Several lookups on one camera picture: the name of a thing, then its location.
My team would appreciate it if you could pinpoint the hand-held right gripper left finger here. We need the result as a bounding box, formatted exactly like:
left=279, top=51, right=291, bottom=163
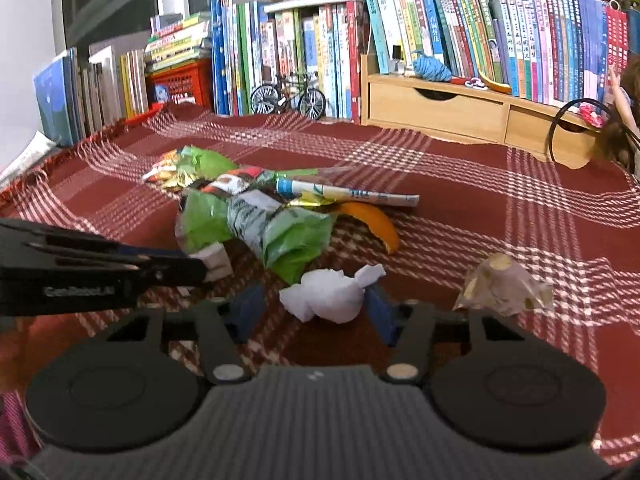
left=107, top=282, right=266, bottom=385

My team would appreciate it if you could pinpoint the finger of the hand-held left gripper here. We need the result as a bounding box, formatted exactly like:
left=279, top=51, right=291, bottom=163
left=0, top=217, right=208, bottom=291

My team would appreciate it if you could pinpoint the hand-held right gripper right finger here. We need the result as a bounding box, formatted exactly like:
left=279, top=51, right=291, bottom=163
left=362, top=285, right=523, bottom=385

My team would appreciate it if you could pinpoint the small white box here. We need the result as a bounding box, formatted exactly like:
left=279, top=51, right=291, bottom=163
left=192, top=242, right=234, bottom=282

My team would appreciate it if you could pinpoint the white tissue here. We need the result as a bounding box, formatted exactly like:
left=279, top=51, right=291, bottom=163
left=279, top=264, right=387, bottom=324

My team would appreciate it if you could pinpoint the row of thin pale books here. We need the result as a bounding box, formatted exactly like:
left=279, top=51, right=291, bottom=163
left=32, top=45, right=151, bottom=148

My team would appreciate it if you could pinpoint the stack of flat picture books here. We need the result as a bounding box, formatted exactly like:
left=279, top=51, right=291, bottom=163
left=145, top=12, right=213, bottom=76

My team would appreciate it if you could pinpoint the row of tall upright books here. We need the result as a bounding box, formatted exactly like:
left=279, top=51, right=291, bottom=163
left=210, top=0, right=372, bottom=122

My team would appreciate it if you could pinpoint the row of blue spine books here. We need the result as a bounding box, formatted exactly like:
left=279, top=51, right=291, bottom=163
left=357, top=0, right=630, bottom=111

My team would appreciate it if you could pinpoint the green wrapper with white label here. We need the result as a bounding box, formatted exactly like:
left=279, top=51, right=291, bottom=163
left=175, top=192, right=335, bottom=285

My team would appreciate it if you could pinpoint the orange peel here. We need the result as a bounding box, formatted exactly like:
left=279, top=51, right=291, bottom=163
left=339, top=202, right=401, bottom=256

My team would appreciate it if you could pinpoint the colourful candy wrapper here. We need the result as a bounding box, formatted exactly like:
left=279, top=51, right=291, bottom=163
left=142, top=159, right=182, bottom=191

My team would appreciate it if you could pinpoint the red brown snack packet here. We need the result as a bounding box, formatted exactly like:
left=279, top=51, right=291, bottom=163
left=200, top=167, right=277, bottom=199

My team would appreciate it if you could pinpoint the green snack bag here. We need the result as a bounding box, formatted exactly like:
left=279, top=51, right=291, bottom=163
left=177, top=146, right=239, bottom=182

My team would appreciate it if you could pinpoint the crumpled gold-spotted clear wrapper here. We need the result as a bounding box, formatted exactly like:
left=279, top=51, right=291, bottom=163
left=452, top=252, right=554, bottom=317

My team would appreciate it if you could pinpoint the rolled white paper tube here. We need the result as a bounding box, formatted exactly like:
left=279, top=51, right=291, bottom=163
left=276, top=178, right=421, bottom=209

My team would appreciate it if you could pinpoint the folded newspaper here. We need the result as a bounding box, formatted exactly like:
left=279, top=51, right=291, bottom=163
left=0, top=132, right=62, bottom=192

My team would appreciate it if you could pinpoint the red plaid blanket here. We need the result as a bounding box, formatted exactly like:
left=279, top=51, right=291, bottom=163
left=0, top=102, right=640, bottom=466

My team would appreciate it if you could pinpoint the red plastic crate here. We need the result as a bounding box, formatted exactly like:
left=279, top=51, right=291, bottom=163
left=146, top=57, right=213, bottom=108

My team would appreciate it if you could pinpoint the black model bicycle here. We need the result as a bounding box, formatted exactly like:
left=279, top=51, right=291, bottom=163
left=250, top=72, right=327, bottom=121

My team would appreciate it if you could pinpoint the wooden drawer organizer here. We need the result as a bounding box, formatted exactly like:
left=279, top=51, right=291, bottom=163
left=360, top=54, right=606, bottom=168

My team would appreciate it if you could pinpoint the small red white toy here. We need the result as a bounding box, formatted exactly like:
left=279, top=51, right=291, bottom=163
left=450, top=75, right=494, bottom=92

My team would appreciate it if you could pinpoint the blue yarn ball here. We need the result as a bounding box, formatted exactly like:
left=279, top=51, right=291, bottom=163
left=412, top=50, right=454, bottom=84

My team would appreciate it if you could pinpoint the pink flower ornament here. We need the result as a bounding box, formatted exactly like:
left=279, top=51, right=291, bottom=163
left=577, top=102, right=609, bottom=127

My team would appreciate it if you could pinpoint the brown haired doll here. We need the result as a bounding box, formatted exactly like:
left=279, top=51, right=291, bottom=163
left=597, top=57, right=640, bottom=177

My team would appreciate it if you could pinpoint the black cable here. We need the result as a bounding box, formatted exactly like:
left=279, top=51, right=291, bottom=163
left=547, top=99, right=610, bottom=164

